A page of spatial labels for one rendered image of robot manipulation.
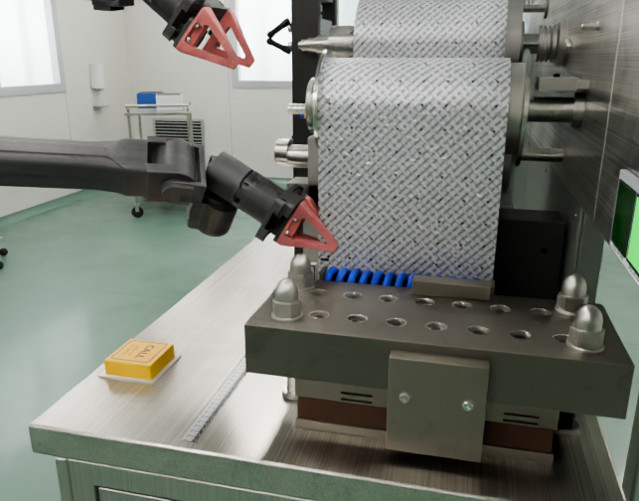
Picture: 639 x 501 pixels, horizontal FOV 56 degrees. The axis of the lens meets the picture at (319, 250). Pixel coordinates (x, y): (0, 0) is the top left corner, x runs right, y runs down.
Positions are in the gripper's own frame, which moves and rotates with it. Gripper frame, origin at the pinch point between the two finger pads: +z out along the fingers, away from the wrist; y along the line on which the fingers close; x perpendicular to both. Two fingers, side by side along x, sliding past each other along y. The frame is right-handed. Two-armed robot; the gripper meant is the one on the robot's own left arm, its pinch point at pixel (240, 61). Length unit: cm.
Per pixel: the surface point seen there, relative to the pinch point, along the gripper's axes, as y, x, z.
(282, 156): -3.2, -7.3, 12.3
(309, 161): -2.7, -4.9, 15.9
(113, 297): -201, -208, -38
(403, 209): 4.6, 1.2, 30.0
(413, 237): 4.6, -0.7, 33.5
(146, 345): 13.2, -36.3, 16.3
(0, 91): -345, -247, -243
